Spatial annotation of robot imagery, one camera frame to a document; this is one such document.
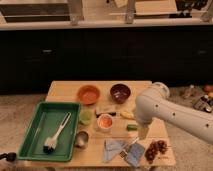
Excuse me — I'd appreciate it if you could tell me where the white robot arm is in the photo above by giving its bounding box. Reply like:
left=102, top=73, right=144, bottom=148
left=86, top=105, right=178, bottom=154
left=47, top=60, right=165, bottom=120
left=134, top=82, right=213, bottom=145

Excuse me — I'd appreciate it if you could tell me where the wooden table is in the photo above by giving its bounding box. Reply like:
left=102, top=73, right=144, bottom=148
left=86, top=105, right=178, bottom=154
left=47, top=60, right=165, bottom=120
left=24, top=81, right=176, bottom=168

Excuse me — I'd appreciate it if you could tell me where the metal spatula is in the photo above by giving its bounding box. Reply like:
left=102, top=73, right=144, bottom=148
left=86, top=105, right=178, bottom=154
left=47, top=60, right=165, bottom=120
left=119, top=137, right=140, bottom=158

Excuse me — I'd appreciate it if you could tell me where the yellow banana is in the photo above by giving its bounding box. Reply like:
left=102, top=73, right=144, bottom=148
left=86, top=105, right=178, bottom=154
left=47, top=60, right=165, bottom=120
left=120, top=111, right=134, bottom=120

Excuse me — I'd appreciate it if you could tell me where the light green cup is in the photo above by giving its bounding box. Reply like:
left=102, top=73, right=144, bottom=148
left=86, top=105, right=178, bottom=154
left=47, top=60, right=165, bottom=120
left=79, top=110, right=92, bottom=125

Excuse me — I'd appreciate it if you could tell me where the tan sponge block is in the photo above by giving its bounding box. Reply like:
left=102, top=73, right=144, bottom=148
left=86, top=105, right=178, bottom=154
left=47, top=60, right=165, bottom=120
left=95, top=105, right=116, bottom=117

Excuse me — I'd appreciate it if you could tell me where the green plastic tray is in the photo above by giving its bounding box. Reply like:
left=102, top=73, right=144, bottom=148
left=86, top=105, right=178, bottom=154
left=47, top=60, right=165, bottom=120
left=18, top=102, right=81, bottom=162

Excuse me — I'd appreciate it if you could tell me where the red grape bunch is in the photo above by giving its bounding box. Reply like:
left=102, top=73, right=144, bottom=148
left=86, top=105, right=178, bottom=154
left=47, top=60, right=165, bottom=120
left=145, top=140, right=167, bottom=164

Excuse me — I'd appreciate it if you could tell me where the small white orange cup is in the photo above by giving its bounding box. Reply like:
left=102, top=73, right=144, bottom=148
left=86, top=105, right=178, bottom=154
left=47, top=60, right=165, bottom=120
left=97, top=114, right=113, bottom=132

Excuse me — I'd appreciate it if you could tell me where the blue sponge pad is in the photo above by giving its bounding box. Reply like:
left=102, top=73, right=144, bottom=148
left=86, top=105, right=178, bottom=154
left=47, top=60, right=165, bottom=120
left=125, top=143, right=145, bottom=167

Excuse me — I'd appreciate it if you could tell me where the metal measuring cup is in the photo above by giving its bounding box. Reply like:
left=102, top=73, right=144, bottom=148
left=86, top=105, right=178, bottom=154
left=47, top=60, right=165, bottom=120
left=75, top=131, right=89, bottom=149

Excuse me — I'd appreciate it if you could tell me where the black cabinet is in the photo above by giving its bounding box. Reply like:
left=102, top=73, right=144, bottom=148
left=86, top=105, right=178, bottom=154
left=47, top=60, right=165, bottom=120
left=0, top=26, right=213, bottom=94

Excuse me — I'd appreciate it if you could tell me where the black object at corner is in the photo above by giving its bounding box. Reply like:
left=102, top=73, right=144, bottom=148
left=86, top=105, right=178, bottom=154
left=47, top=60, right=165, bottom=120
left=0, top=152, right=16, bottom=162

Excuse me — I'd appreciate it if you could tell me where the orange bowl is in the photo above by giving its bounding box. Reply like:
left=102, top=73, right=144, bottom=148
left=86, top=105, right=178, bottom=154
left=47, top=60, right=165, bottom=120
left=77, top=85, right=100, bottom=105

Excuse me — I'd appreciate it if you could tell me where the blue cloth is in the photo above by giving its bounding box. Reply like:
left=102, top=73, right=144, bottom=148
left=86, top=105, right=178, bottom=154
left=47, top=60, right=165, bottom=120
left=102, top=139, right=125, bottom=163

